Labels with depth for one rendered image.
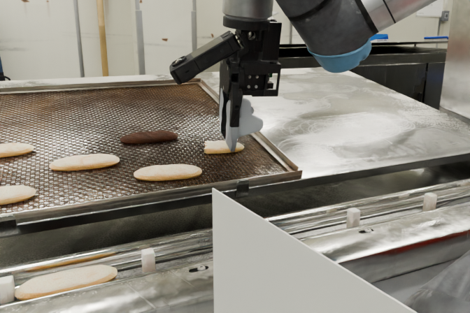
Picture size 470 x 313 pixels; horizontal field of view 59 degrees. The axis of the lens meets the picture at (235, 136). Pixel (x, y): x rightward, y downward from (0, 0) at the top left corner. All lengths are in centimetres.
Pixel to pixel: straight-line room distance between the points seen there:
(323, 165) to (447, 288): 47
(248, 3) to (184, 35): 337
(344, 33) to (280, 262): 40
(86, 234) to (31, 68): 354
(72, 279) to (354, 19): 44
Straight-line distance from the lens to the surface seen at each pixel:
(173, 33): 395
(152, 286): 44
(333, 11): 55
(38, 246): 64
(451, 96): 109
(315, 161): 71
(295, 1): 54
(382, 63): 279
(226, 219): 24
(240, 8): 61
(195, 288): 44
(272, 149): 72
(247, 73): 63
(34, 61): 413
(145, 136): 73
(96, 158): 66
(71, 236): 65
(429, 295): 24
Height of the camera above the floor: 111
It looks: 15 degrees down
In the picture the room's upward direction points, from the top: straight up
